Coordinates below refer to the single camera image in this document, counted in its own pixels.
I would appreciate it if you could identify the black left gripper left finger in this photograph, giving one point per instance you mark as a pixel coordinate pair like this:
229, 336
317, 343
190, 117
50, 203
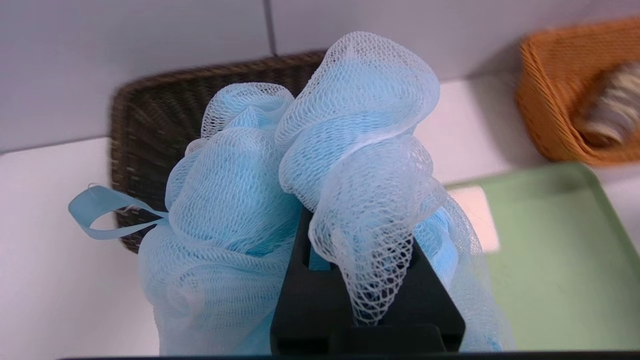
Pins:
305, 310

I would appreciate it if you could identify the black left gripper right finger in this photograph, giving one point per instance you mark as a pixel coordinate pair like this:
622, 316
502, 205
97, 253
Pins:
425, 310

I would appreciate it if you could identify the white soap bar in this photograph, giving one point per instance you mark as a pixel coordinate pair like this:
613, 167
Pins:
481, 220

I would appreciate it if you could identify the blue mesh bath loofah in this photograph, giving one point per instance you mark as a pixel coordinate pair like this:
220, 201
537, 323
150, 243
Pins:
240, 200

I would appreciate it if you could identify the striped brown bread roll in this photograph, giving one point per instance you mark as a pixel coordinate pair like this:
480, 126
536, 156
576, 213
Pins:
615, 110

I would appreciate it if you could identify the dark brown wicker basket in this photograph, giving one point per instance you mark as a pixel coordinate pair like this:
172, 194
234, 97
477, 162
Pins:
150, 125

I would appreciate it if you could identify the orange wicker basket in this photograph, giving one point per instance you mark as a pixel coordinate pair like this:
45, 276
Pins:
550, 85

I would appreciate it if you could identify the light green plastic tray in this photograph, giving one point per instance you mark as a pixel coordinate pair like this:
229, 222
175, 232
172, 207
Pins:
560, 260

